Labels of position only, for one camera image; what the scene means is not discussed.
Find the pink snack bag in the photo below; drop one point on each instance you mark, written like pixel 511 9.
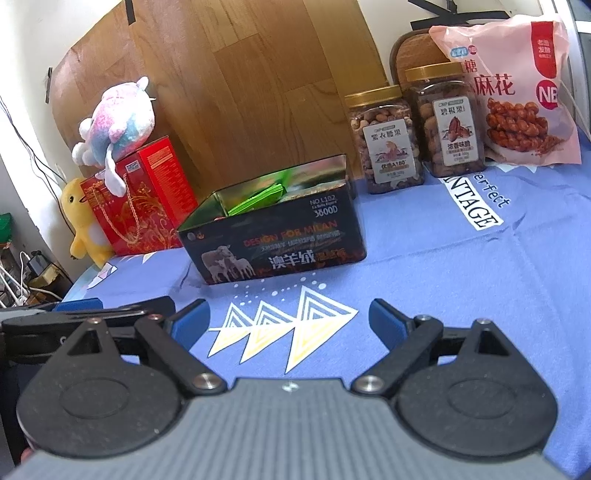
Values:
pixel 508 83

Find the yellow duck plush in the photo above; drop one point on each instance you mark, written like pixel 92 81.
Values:
pixel 83 217

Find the blue printed cloth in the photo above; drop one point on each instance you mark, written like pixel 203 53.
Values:
pixel 461 258

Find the brown box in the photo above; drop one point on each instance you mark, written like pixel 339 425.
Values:
pixel 46 279

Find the light nut jar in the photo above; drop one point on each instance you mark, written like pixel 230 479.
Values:
pixel 388 152

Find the green bag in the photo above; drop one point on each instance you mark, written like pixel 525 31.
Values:
pixel 3 226

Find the black tape strip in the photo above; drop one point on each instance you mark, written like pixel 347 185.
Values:
pixel 48 85
pixel 438 5
pixel 129 11
pixel 434 24

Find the dark nut jar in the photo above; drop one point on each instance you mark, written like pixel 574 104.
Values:
pixel 455 129

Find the pastel plush toy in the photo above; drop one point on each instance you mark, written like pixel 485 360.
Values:
pixel 120 120

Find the red gift box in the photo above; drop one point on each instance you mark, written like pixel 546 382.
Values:
pixel 157 194

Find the black tin box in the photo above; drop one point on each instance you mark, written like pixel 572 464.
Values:
pixel 277 249

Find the green snack packet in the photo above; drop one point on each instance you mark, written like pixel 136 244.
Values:
pixel 256 201

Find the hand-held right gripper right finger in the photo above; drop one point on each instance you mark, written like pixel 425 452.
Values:
pixel 385 321

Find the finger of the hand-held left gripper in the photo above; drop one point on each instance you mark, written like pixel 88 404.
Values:
pixel 81 305
pixel 138 308

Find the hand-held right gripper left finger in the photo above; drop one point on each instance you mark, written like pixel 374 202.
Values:
pixel 191 323

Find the black charger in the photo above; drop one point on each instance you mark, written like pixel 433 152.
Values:
pixel 37 263

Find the large wooden board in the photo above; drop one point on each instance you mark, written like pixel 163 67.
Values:
pixel 254 83

